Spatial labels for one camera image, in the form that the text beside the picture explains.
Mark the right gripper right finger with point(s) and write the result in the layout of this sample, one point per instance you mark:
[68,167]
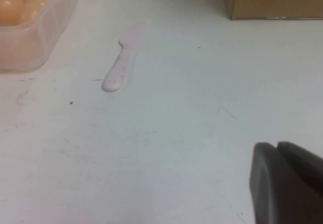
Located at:
[302,161]

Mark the clear plastic egg box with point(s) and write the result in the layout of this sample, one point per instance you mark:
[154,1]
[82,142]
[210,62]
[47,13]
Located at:
[27,47]

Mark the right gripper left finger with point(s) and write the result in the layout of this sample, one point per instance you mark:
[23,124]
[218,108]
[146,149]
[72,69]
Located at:
[267,183]

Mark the pink plastic knife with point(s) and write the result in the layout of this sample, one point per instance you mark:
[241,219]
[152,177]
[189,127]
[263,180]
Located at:
[118,70]

